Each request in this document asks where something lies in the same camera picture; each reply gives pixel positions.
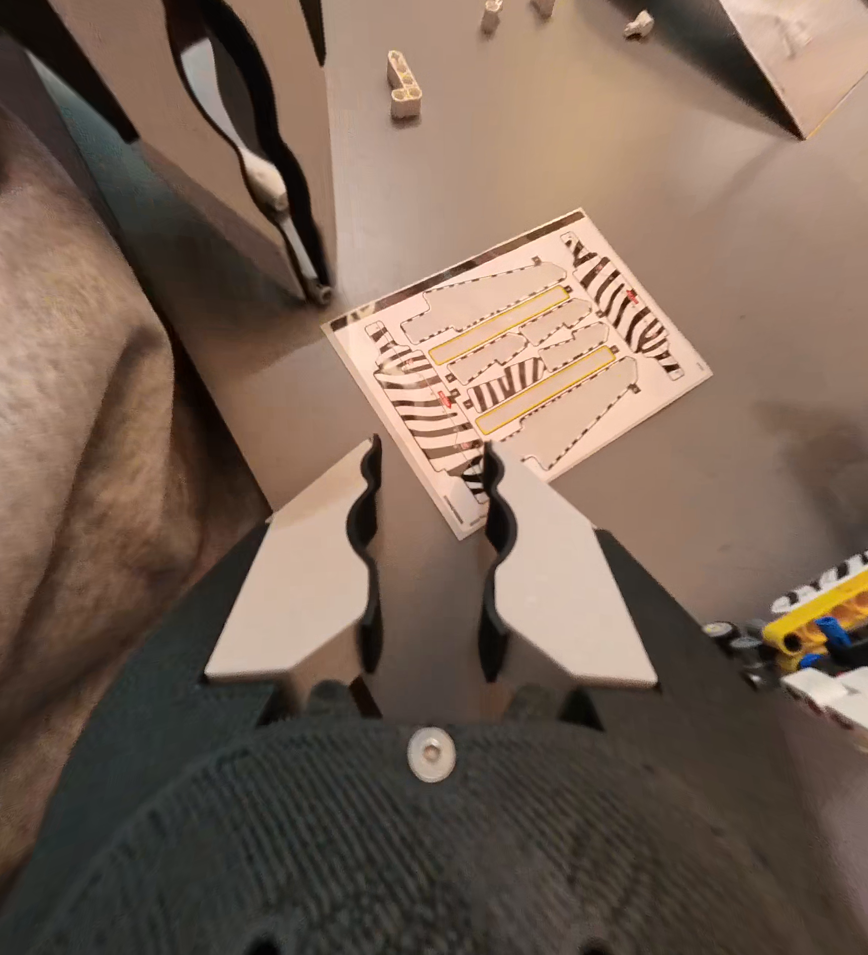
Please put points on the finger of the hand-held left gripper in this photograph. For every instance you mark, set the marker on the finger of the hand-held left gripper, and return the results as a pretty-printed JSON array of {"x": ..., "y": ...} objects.
[
  {"x": 150, "y": 97},
  {"x": 311, "y": 149}
]

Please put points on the zebra sticker sheet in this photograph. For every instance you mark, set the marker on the zebra sticker sheet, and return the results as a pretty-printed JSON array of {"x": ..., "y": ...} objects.
[{"x": 523, "y": 358}]

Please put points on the lego plane model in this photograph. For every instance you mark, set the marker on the lego plane model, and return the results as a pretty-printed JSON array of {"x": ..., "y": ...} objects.
[{"x": 837, "y": 619}]

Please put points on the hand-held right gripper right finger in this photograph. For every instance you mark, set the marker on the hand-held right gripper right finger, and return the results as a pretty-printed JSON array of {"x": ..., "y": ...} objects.
[{"x": 568, "y": 597}]

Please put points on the lego instruction booklet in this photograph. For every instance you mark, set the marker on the lego instruction booklet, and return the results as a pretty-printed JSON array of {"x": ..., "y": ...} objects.
[{"x": 799, "y": 52}]

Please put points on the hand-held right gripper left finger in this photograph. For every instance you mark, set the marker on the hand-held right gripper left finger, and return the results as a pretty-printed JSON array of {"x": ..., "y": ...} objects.
[{"x": 292, "y": 589}]

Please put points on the white lego connector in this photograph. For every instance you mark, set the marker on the white lego connector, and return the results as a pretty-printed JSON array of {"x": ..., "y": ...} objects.
[{"x": 266, "y": 183}]

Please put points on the white angled lego beam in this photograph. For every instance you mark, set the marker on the white angled lego beam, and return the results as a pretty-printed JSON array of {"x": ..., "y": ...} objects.
[{"x": 404, "y": 86}]

